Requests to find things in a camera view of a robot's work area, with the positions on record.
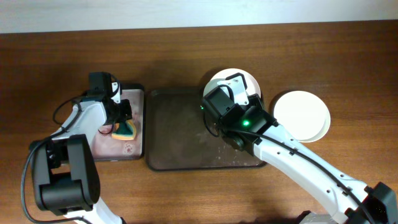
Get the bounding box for green and yellow sponge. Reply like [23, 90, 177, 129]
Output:
[111, 119, 137, 141]

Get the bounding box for large brown serving tray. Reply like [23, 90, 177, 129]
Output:
[144, 88, 267, 171]

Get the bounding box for small black water tray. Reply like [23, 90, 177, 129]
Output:
[91, 84, 145, 161]

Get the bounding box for white plate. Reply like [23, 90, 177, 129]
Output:
[272, 91, 331, 142]
[203, 68, 261, 97]

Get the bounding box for white plate front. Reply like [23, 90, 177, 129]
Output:
[272, 91, 331, 142]

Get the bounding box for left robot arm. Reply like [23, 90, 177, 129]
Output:
[21, 72, 137, 224]

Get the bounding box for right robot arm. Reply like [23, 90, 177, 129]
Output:
[202, 85, 397, 223]

